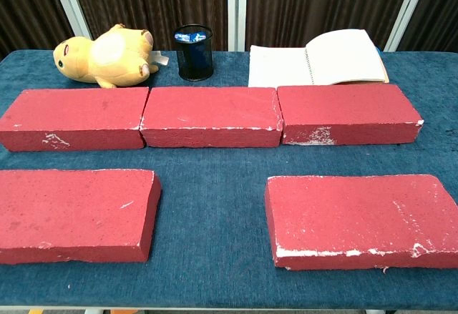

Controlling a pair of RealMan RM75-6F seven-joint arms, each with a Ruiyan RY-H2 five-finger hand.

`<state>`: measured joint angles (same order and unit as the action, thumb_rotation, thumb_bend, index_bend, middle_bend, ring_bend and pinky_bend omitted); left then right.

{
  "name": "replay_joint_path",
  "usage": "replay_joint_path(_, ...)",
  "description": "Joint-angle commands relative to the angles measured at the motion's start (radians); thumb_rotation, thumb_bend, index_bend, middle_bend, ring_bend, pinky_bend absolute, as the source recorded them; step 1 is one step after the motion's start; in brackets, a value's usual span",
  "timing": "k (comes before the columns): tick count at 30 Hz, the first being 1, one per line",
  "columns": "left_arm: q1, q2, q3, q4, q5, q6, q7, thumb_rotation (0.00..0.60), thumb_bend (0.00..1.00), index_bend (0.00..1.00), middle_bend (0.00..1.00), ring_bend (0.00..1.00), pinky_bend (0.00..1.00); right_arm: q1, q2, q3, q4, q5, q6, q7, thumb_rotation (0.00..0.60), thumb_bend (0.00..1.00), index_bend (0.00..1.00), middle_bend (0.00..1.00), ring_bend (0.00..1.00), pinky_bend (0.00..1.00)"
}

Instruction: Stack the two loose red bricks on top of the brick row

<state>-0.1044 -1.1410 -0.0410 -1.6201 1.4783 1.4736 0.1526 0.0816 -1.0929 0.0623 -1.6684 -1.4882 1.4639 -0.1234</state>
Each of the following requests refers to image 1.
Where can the white frame post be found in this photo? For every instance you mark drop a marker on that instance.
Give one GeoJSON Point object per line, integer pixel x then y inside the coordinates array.
{"type": "Point", "coordinates": [69, 3]}
{"type": "Point", "coordinates": [408, 6]}
{"type": "Point", "coordinates": [237, 6]}

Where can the black mesh pen holder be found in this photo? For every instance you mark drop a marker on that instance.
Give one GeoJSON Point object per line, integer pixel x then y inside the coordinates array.
{"type": "Point", "coordinates": [195, 60]}

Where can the red foam brick white-chipped edge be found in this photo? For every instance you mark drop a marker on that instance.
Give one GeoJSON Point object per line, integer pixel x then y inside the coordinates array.
{"type": "Point", "coordinates": [358, 217]}

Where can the yellow plush toy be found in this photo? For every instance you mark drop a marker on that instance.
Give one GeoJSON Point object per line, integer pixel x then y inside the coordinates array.
{"type": "Point", "coordinates": [114, 56]}

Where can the blue tablecloth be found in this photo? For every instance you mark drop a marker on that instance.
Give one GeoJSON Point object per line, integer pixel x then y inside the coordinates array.
{"type": "Point", "coordinates": [214, 221]}

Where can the open spiral notebook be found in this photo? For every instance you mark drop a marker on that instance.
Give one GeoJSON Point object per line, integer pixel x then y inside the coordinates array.
{"type": "Point", "coordinates": [340, 60]}

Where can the red foam brick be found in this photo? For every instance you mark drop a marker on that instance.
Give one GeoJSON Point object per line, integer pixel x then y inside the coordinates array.
{"type": "Point", "coordinates": [211, 113]}
{"type": "Point", "coordinates": [343, 110]}
{"type": "Point", "coordinates": [71, 214]}
{"type": "Point", "coordinates": [71, 113]}

